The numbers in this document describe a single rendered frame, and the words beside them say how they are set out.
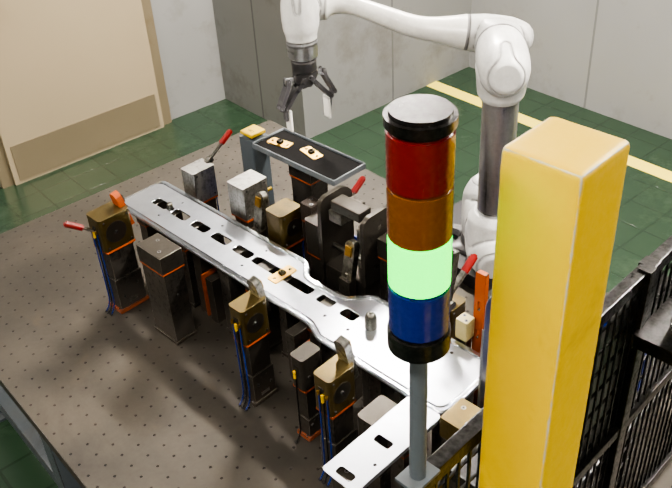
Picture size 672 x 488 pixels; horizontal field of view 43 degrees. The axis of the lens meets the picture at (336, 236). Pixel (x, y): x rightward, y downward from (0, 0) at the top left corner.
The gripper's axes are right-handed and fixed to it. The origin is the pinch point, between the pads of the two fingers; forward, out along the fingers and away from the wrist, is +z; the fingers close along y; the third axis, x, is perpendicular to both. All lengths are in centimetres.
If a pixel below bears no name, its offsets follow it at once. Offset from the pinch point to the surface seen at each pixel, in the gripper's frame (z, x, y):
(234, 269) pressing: 27, 19, 40
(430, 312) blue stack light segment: -58, 146, 73
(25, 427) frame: 103, -42, 103
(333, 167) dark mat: 11.2, 12.0, 0.1
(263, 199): 17.5, 4.8, 21.2
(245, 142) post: 14.1, -24.7, 10.5
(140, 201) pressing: 26, -33, 47
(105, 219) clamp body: 20, -21, 62
